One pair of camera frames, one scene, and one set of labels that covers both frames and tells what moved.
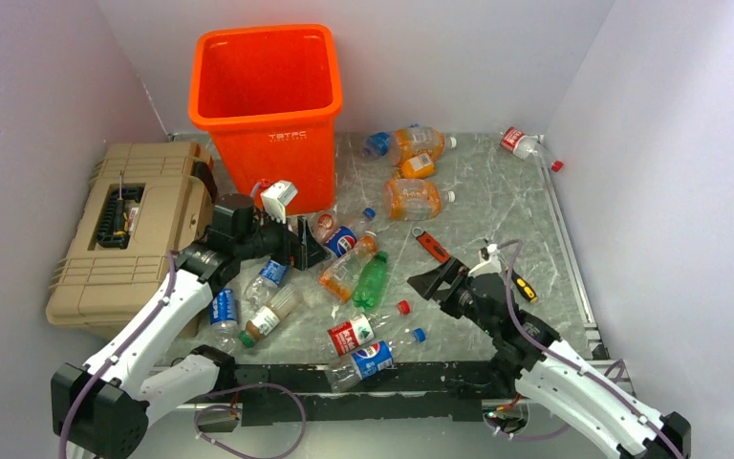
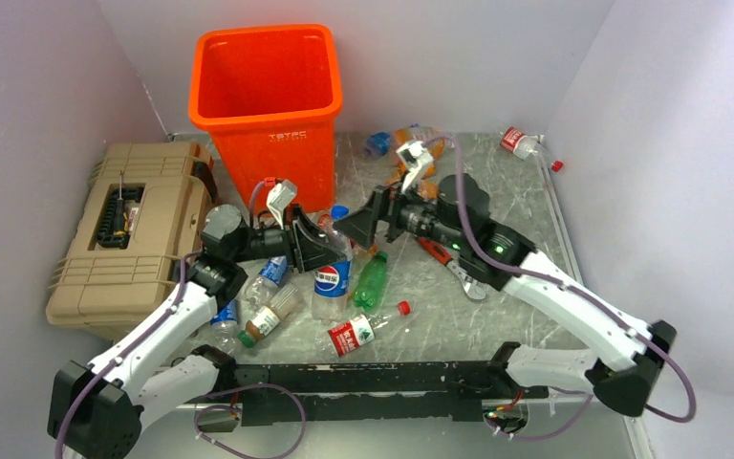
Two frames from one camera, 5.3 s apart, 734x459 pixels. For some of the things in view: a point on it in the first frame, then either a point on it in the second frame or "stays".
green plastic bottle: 372,283 stays
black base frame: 399,391 stays
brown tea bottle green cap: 271,315 stays
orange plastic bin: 268,98 stays
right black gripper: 429,281 → 362,223
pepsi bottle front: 364,361 → 333,278
